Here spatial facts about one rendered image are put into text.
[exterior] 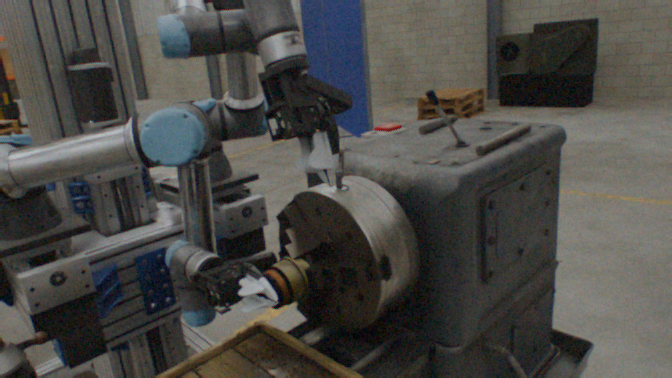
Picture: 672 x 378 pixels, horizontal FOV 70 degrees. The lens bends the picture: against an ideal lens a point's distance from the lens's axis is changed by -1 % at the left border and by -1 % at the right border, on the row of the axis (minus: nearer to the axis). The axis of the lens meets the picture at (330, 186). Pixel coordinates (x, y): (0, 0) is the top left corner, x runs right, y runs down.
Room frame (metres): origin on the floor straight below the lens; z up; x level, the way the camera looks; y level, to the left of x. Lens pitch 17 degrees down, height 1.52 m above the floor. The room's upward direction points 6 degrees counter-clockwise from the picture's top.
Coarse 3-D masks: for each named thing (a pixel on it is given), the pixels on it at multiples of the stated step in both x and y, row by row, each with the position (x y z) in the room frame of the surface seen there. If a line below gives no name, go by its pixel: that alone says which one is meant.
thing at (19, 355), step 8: (8, 344) 0.62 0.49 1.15; (0, 352) 0.60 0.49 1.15; (8, 352) 0.61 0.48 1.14; (16, 352) 0.62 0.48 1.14; (24, 352) 0.63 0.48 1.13; (0, 360) 0.59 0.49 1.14; (8, 360) 0.60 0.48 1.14; (16, 360) 0.61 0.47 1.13; (24, 360) 0.62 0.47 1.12; (0, 368) 0.59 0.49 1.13; (8, 368) 0.59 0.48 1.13; (16, 368) 0.60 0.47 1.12; (0, 376) 0.58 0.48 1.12
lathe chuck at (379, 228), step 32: (320, 192) 0.94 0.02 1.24; (352, 192) 0.94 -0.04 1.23; (320, 224) 0.94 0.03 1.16; (352, 224) 0.87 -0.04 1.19; (384, 224) 0.89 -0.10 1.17; (320, 256) 0.99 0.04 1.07; (352, 256) 0.88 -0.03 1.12; (384, 256) 0.85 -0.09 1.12; (352, 288) 0.88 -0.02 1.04; (384, 288) 0.83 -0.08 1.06; (352, 320) 0.89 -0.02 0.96
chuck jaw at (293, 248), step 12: (288, 204) 1.02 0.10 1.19; (276, 216) 0.99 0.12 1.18; (288, 216) 0.96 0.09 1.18; (300, 216) 0.97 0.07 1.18; (288, 228) 0.95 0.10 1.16; (300, 228) 0.95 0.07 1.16; (288, 240) 0.93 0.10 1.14; (300, 240) 0.93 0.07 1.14; (312, 240) 0.94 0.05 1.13; (288, 252) 0.90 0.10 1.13; (300, 252) 0.91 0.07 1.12; (312, 252) 0.96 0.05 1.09
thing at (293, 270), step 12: (276, 264) 0.87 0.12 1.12; (288, 264) 0.86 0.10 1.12; (300, 264) 0.88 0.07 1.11; (264, 276) 0.84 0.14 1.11; (276, 276) 0.84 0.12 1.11; (288, 276) 0.84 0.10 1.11; (300, 276) 0.85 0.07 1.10; (276, 288) 0.82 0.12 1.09; (288, 288) 0.83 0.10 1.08; (300, 288) 0.84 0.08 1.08; (288, 300) 0.83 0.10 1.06; (300, 300) 0.87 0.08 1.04
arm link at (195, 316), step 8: (184, 288) 0.98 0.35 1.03; (184, 296) 0.99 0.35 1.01; (192, 296) 0.98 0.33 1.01; (200, 296) 0.99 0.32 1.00; (184, 304) 0.99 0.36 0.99; (192, 304) 0.98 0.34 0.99; (200, 304) 0.99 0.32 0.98; (184, 312) 0.99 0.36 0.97; (192, 312) 0.98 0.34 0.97; (200, 312) 0.98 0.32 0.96; (208, 312) 0.99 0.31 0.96; (192, 320) 0.98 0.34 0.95; (200, 320) 0.98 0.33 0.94; (208, 320) 0.99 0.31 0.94
